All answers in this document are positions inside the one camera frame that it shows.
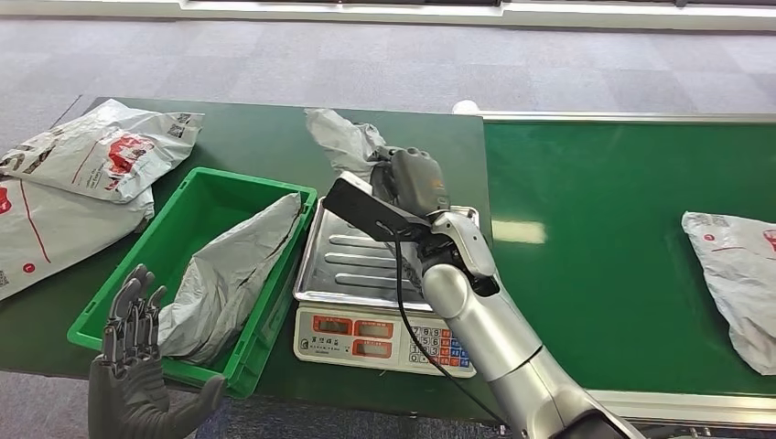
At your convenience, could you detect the green conveyor belt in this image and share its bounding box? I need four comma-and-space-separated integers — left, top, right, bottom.
483, 120, 776, 398

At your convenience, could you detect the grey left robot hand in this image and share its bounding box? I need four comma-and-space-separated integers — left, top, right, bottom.
87, 263, 227, 439

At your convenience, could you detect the white baseboard ledge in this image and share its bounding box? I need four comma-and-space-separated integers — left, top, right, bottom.
0, 0, 776, 33

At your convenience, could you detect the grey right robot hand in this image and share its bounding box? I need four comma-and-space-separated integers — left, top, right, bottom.
368, 145, 451, 220

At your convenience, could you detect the flat grey red-print mailer package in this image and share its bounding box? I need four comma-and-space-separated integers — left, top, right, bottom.
681, 211, 776, 377

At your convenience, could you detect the large white red-line package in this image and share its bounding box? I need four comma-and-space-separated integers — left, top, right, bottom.
0, 177, 156, 303

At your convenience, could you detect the green plastic basket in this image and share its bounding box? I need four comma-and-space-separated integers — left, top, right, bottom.
68, 166, 318, 400

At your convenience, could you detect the aluminium conveyor frame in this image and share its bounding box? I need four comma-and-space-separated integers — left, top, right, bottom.
477, 111, 776, 432

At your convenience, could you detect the plain grey mailer package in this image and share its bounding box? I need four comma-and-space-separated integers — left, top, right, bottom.
156, 192, 303, 365

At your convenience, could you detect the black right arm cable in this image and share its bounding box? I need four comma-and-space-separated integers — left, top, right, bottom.
375, 220, 511, 426

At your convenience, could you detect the white electronic scale body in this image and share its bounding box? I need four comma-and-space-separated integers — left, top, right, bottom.
293, 301, 477, 380

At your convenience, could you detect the grey red-print mailer package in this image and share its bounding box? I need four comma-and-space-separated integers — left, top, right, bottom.
305, 107, 389, 183
681, 211, 776, 377

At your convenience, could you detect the white red-print QR-code package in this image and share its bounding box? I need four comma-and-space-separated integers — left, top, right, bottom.
0, 98, 206, 204

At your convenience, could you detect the stainless steel scale tray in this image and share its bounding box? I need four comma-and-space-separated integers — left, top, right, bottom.
292, 195, 480, 311

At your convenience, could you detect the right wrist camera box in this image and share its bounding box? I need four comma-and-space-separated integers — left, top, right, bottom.
322, 171, 433, 243

